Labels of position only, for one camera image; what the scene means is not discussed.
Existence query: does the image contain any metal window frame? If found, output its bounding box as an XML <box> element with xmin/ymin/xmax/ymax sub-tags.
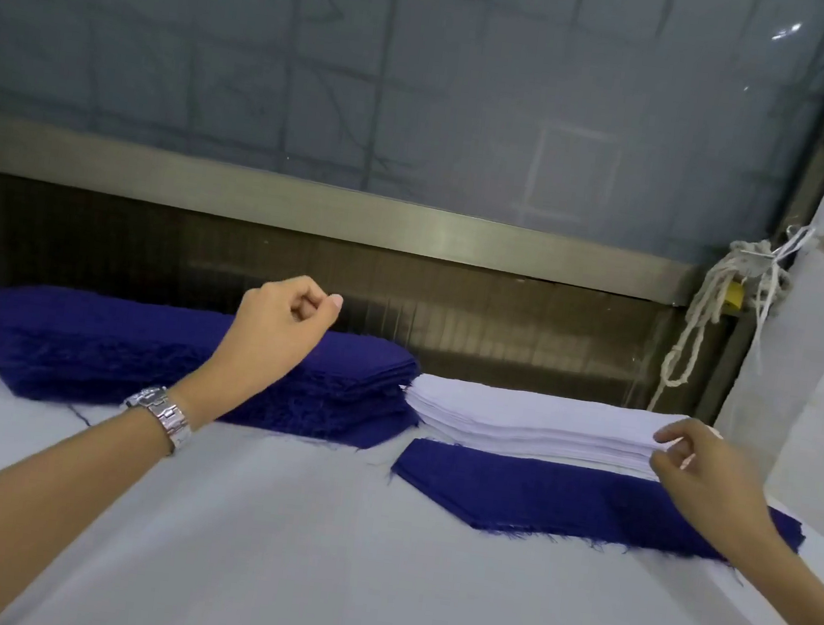
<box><xmin>0</xmin><ymin>0</ymin><xmax>824</xmax><ymax>440</ymax></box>

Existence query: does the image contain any frosted window pane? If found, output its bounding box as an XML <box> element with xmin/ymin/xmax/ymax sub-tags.
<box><xmin>0</xmin><ymin>0</ymin><xmax>824</xmax><ymax>279</ymax></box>

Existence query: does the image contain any single blue fabric panel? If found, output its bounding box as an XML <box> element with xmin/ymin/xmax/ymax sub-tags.
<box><xmin>383</xmin><ymin>434</ymin><xmax>813</xmax><ymax>576</ymax></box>

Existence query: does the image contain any person's left forearm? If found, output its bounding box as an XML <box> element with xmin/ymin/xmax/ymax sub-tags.
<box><xmin>0</xmin><ymin>342</ymin><xmax>232</xmax><ymax>625</ymax></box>

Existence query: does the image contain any person's right hand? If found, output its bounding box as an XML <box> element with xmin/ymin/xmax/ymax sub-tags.
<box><xmin>640</xmin><ymin>414</ymin><xmax>800</xmax><ymax>551</ymax></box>

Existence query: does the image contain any stack of white fabric pieces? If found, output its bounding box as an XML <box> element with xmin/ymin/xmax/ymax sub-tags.
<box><xmin>396</xmin><ymin>371</ymin><xmax>727</xmax><ymax>490</ymax></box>

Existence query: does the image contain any white knotted rope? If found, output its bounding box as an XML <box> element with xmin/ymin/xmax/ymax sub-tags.
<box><xmin>647</xmin><ymin>210</ymin><xmax>817</xmax><ymax>429</ymax></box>

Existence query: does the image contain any white fabric table sheet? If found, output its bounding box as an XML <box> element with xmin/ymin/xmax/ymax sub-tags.
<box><xmin>0</xmin><ymin>354</ymin><xmax>824</xmax><ymax>625</ymax></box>

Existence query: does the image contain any stack of blue fabric pieces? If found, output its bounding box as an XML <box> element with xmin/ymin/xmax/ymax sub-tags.
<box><xmin>0</xmin><ymin>280</ymin><xmax>432</xmax><ymax>457</ymax></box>

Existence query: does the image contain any person's left hand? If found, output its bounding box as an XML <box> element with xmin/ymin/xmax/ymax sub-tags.
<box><xmin>213</xmin><ymin>267</ymin><xmax>347</xmax><ymax>396</ymax></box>

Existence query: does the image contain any silver metal wristwatch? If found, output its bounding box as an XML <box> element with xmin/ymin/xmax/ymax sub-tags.
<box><xmin>115</xmin><ymin>381</ymin><xmax>198</xmax><ymax>457</ymax></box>

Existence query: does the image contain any person's right forearm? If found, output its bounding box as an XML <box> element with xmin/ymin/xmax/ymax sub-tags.
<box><xmin>717</xmin><ymin>519</ymin><xmax>824</xmax><ymax>625</ymax></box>

